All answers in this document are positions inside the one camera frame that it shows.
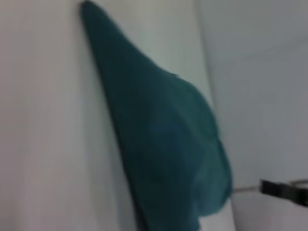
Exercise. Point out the teal blue t-shirt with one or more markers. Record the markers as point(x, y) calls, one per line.
point(163, 132)

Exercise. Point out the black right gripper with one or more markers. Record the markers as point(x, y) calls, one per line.
point(299, 196)

